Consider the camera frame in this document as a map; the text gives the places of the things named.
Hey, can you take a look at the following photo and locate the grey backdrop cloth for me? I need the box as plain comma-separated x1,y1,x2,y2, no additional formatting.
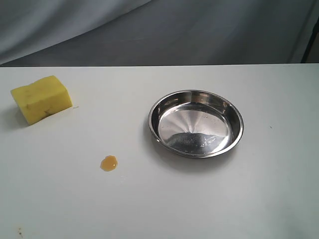
0,0,319,67

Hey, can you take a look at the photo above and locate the yellow sponge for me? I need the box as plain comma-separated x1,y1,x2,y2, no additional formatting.
10,76,73,125

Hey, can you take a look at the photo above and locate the orange liquid spill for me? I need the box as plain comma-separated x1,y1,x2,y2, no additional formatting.
100,155,118,172

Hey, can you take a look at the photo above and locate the round stainless steel dish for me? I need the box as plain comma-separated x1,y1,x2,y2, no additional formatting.
148,90,244,158

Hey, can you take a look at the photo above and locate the black backdrop stand pole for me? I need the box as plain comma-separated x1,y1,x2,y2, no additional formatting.
301,20,319,63

